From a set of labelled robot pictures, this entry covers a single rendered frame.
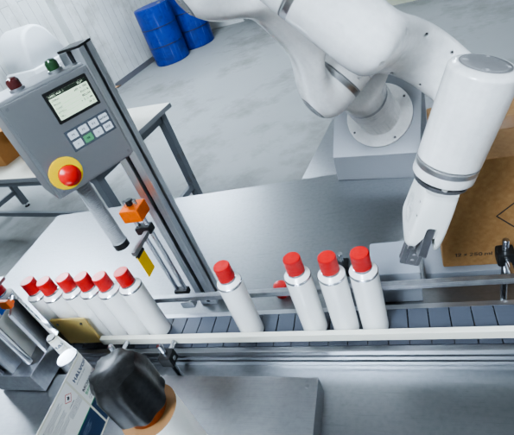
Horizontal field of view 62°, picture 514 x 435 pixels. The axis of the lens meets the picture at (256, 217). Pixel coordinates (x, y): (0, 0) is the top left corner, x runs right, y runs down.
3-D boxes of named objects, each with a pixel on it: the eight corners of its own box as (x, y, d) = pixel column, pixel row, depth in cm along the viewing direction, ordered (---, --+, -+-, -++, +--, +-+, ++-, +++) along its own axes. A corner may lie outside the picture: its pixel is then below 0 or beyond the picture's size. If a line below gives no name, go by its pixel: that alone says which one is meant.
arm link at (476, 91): (421, 134, 63) (414, 166, 56) (452, 42, 54) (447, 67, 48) (482, 148, 61) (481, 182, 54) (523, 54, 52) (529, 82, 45)
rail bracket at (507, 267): (501, 323, 82) (504, 263, 73) (493, 294, 87) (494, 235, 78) (521, 323, 81) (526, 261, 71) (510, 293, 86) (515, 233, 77)
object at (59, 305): (76, 344, 107) (27, 290, 95) (86, 327, 110) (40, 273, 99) (93, 344, 105) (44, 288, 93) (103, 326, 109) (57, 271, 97)
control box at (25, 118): (44, 189, 84) (-20, 101, 73) (116, 145, 91) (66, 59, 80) (61, 202, 77) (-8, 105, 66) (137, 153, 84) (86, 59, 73)
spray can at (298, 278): (302, 338, 87) (275, 268, 76) (305, 318, 91) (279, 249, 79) (327, 337, 85) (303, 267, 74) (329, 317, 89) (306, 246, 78)
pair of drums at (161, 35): (150, 69, 701) (124, 14, 651) (187, 41, 781) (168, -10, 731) (184, 62, 664) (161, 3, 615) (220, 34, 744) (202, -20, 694)
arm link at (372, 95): (332, 102, 114) (296, 68, 93) (378, 42, 109) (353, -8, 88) (365, 128, 109) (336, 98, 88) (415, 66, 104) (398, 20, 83)
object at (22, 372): (1, 389, 102) (-80, 323, 87) (33, 343, 112) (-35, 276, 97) (45, 391, 97) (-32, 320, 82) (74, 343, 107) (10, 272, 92)
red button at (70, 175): (50, 170, 74) (55, 173, 72) (69, 158, 76) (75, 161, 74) (62, 187, 76) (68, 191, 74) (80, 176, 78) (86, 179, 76)
